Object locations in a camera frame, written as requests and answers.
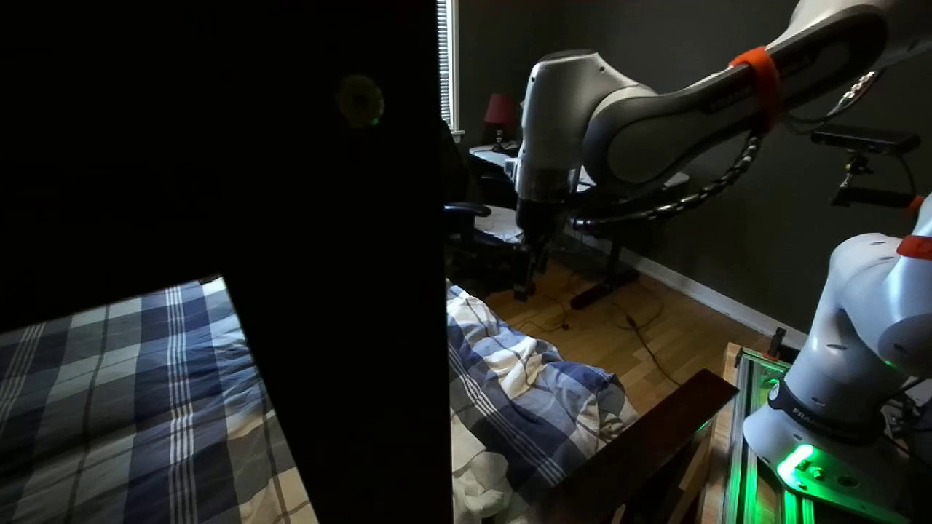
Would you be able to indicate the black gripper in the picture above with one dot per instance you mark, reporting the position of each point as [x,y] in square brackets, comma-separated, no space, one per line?
[540,226]

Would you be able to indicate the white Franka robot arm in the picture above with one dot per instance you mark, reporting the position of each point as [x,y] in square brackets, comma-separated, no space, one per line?
[680,119]

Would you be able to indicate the dark office chair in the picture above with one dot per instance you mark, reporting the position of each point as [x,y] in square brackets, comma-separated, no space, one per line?
[466,235]

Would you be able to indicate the red table lamp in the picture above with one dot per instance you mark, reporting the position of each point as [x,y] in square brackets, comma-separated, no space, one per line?
[498,111]

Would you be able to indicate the white window blind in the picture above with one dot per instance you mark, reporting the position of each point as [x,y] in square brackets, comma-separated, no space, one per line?
[445,60]

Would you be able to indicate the white baseboard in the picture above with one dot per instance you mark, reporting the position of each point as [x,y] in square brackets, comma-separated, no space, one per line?
[716,296]

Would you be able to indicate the round brass knob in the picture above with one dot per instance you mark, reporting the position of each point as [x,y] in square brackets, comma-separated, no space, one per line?
[358,101]

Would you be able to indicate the dark wooden furniture panel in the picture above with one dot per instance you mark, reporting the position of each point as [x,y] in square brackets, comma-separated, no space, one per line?
[330,293]

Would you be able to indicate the white bed sheet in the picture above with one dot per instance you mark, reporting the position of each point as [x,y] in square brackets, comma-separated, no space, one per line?
[477,478]

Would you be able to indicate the metal robot stand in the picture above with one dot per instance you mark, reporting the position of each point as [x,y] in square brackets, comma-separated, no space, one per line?
[758,389]

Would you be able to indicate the blue plaid comforter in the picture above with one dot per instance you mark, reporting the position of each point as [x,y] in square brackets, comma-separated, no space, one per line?
[118,408]

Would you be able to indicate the brown wooden bed frame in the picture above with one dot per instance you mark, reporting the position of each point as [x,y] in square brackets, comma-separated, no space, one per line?
[642,439]

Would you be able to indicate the black camera on tripod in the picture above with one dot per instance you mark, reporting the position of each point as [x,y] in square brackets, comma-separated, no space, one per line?
[862,142]

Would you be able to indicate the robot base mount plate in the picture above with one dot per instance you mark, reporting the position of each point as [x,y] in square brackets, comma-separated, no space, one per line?
[825,468]

